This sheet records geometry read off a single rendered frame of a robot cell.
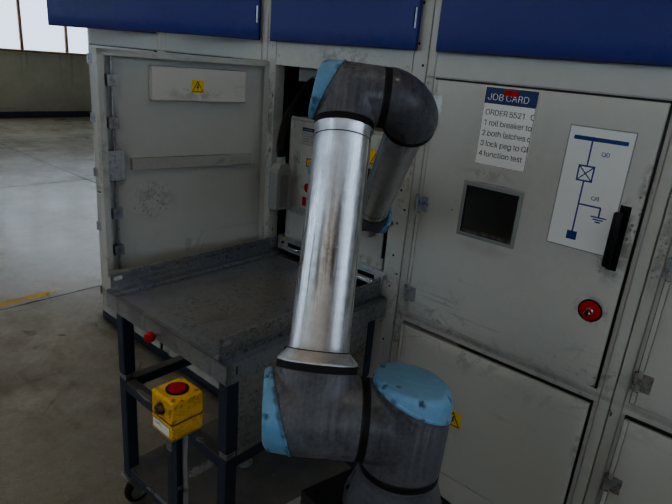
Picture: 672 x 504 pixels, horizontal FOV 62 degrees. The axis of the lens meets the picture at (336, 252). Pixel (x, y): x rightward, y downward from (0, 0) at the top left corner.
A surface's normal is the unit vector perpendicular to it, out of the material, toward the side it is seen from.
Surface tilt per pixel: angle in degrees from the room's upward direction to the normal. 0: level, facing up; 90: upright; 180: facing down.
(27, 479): 0
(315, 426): 69
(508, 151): 90
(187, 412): 90
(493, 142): 90
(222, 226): 90
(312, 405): 64
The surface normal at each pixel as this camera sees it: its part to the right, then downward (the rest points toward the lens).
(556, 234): -0.66, 0.19
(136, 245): 0.64, 0.30
